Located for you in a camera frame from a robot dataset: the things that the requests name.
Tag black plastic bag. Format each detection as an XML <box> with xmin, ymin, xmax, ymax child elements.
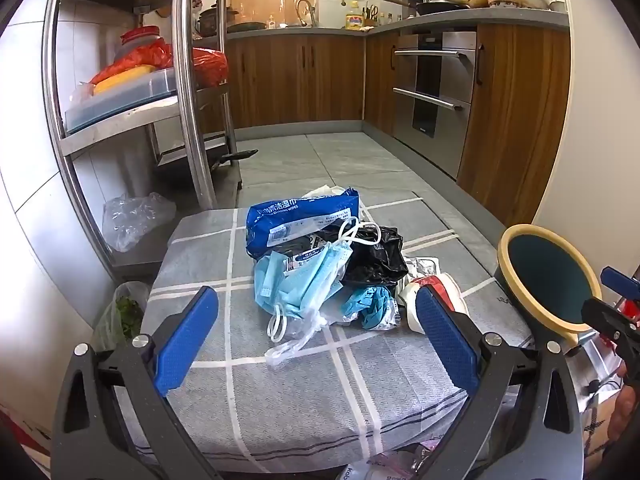
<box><xmin>270</xmin><ymin>225</ymin><xmax>410</xmax><ymax>288</ymax></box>

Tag grey checked cloth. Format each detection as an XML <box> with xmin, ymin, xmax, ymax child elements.
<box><xmin>137</xmin><ymin>190</ymin><xmax>533</xmax><ymax>453</ymax></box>

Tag wooden base cabinets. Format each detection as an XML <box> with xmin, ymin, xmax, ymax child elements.
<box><xmin>224</xmin><ymin>32</ymin><xmax>396</xmax><ymax>136</ymax></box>

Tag red and white packet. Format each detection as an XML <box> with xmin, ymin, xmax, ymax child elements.
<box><xmin>397</xmin><ymin>272</ymin><xmax>470</xmax><ymax>335</ymax></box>

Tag blue wet wipes packet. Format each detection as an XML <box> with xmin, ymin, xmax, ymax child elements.
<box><xmin>246</xmin><ymin>187</ymin><xmax>361</xmax><ymax>261</ymax></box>

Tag light blue face mask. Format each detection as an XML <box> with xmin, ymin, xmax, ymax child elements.
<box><xmin>254</xmin><ymin>217</ymin><xmax>382</xmax><ymax>345</ymax></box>

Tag kitchen faucet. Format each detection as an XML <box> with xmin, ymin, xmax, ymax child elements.
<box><xmin>295</xmin><ymin>0</ymin><xmax>317</xmax><ymax>29</ymax></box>

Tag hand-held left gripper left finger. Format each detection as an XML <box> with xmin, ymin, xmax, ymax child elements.
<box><xmin>50</xmin><ymin>286</ymin><xmax>223</xmax><ymax>480</ymax></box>

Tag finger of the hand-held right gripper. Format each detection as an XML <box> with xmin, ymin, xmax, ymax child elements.
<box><xmin>581</xmin><ymin>297</ymin><xmax>640</xmax><ymax>363</ymax></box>
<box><xmin>600</xmin><ymin>266</ymin><xmax>640</xmax><ymax>306</ymax></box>

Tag red lidded container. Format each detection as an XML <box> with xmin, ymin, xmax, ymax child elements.
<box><xmin>119</xmin><ymin>25</ymin><xmax>162</xmax><ymax>53</ymax></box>

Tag teal bin with yellow rim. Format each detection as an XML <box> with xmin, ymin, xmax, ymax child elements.
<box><xmin>495</xmin><ymin>224</ymin><xmax>603</xmax><ymax>353</ymax></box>

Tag wooden side cabinet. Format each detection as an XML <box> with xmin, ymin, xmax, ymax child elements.
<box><xmin>456</xmin><ymin>22</ymin><xmax>572</xmax><ymax>228</ymax></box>

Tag clear plastic bag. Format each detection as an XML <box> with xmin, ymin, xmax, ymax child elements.
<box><xmin>264</xmin><ymin>290</ymin><xmax>362</xmax><ymax>368</ymax></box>
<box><xmin>102</xmin><ymin>192</ymin><xmax>177</xmax><ymax>254</ymax></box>

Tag dark cooking pot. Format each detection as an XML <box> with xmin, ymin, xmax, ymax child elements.
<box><xmin>196</xmin><ymin>4</ymin><xmax>240</xmax><ymax>37</ymax></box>

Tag white silver foil packet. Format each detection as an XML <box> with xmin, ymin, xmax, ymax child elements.
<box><xmin>397</xmin><ymin>255</ymin><xmax>442</xmax><ymax>291</ymax></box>

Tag black pan handle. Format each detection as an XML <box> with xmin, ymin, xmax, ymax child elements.
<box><xmin>214</xmin><ymin>148</ymin><xmax>260</xmax><ymax>167</ymax></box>

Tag bag of green vegetables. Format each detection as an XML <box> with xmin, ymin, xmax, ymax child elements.
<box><xmin>92</xmin><ymin>281</ymin><xmax>152</xmax><ymax>354</ymax></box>

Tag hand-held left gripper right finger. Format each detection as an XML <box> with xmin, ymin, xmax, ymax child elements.
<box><xmin>400</xmin><ymin>284</ymin><xmax>586</xmax><ymax>480</ymax></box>

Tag red plastic bag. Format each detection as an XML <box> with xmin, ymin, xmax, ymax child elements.
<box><xmin>91</xmin><ymin>42</ymin><xmax>229</xmax><ymax>87</ymax></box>

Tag person's right hand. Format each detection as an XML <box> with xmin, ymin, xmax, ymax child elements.
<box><xmin>607</xmin><ymin>362</ymin><xmax>640</xmax><ymax>441</ymax></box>

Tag grey blue tray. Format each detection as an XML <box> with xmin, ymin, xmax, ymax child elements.
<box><xmin>64</xmin><ymin>67</ymin><xmax>182</xmax><ymax>135</ymax></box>

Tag yellow cooking oil bottle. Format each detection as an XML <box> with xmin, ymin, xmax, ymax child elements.
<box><xmin>343</xmin><ymin>1</ymin><xmax>365</xmax><ymax>30</ymax></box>

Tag yellow flat item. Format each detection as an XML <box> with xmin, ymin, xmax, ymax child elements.
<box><xmin>94</xmin><ymin>64</ymin><xmax>157</xmax><ymax>95</ymax></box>

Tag white printed plastic bag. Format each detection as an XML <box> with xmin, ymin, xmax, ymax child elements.
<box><xmin>342</xmin><ymin>437</ymin><xmax>431</xmax><ymax>480</ymax></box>

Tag black wok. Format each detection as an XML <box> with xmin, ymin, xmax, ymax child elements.
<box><xmin>381</xmin><ymin>0</ymin><xmax>472</xmax><ymax>17</ymax></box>

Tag stainless steel oven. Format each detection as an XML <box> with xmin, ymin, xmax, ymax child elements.
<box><xmin>391</xmin><ymin>30</ymin><xmax>477</xmax><ymax>180</ymax></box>

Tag grey kitchen countertop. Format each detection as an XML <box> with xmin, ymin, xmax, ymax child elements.
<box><xmin>192</xmin><ymin>7</ymin><xmax>572</xmax><ymax>42</ymax></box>

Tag stainless steel shelf rack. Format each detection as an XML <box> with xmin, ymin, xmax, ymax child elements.
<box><xmin>42</xmin><ymin>0</ymin><xmax>246</xmax><ymax>273</ymax></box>

